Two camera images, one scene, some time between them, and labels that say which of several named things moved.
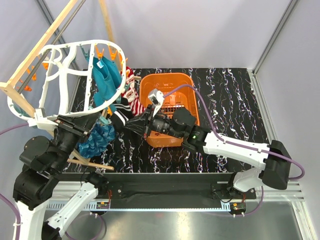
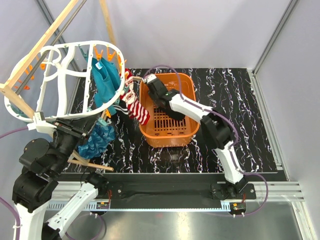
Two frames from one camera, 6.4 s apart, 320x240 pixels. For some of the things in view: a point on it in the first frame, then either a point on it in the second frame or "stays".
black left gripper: (82, 126) stays
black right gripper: (141, 124) → (153, 97)
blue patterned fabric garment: (97, 141) stays
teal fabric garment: (107, 81) stays
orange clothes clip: (99, 54) stays
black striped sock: (119, 120) → (172, 114)
